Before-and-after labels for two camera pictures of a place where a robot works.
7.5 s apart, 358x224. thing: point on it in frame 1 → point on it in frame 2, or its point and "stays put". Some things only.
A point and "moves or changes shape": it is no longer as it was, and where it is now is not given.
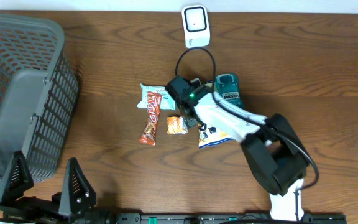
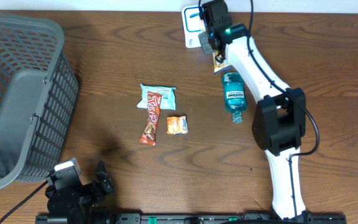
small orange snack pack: [176, 125] stays put
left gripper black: [63, 210] → [55, 186]
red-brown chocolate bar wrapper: [148, 136] stays put
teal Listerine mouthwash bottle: [227, 86] moves or changes shape
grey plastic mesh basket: [29, 95] stays put
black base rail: [229, 218] stays put
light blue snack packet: [167, 102] stays put
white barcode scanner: [196, 26] stays put
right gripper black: [194, 122] → [206, 48]
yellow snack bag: [222, 124] → [218, 65]
